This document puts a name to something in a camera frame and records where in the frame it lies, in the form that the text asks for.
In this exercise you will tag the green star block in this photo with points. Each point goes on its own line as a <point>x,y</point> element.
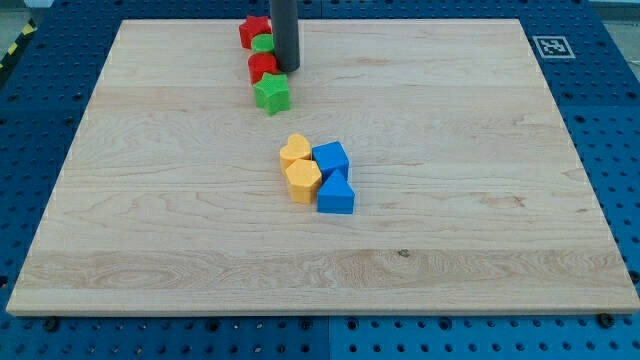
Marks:
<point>272,93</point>

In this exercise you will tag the red star block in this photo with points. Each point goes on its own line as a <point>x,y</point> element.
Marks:
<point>251,27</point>

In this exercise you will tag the yellow hexagon block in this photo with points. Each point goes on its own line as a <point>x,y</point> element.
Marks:
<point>304,179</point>

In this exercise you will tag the blue triangle block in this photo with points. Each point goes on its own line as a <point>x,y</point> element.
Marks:
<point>336,195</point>

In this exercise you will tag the blue cube block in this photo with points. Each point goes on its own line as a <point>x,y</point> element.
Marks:
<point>331,157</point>

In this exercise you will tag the yellow heart block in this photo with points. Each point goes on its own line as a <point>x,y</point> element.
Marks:
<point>297,147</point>

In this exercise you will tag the red round block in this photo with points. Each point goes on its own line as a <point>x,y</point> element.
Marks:
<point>261,63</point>

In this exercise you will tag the light wooden board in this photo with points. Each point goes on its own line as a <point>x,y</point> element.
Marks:
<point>470,198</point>

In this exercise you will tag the green round block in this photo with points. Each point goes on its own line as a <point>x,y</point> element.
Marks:
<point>262,43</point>

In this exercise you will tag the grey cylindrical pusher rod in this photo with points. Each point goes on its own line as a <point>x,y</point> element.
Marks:
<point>285,31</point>

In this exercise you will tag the white fiducial marker tag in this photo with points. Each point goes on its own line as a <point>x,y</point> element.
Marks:
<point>553,47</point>

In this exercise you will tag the yellow black hazard tape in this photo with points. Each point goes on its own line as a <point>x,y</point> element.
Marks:
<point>18,47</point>

